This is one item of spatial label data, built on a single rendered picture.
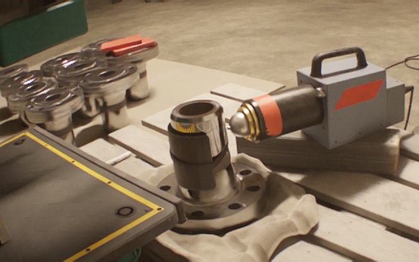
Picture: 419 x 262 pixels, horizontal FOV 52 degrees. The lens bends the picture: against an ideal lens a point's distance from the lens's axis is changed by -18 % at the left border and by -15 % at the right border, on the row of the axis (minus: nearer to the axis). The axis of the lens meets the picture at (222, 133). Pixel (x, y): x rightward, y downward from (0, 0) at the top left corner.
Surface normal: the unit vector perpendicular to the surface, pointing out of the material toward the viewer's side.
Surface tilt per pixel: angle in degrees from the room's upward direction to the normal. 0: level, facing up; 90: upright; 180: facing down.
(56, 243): 0
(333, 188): 0
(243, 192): 0
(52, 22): 90
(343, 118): 90
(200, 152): 90
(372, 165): 90
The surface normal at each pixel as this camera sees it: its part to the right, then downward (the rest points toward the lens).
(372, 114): 0.40, 0.34
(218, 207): -0.12, -0.90
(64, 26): 0.72, 0.21
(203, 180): 0.04, 0.41
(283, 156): -0.40, 0.43
